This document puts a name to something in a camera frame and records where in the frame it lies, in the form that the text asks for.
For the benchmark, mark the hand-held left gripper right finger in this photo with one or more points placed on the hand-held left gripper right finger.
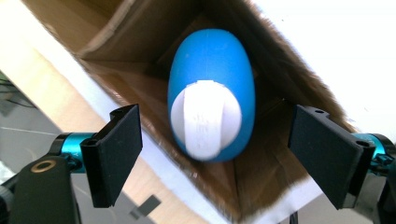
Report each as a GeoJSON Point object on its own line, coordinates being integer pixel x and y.
{"type": "Point", "coordinates": [327, 155]}

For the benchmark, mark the blue bottle with white cap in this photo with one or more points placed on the blue bottle with white cap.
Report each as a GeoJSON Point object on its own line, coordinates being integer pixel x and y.
{"type": "Point", "coordinates": [211, 77]}

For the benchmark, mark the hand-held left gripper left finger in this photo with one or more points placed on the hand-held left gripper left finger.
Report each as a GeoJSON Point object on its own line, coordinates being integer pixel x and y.
{"type": "Point", "coordinates": [115, 155]}

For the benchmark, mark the blue cardboard box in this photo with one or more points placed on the blue cardboard box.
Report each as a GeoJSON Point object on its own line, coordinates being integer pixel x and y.
{"type": "Point", "coordinates": [124, 46]}

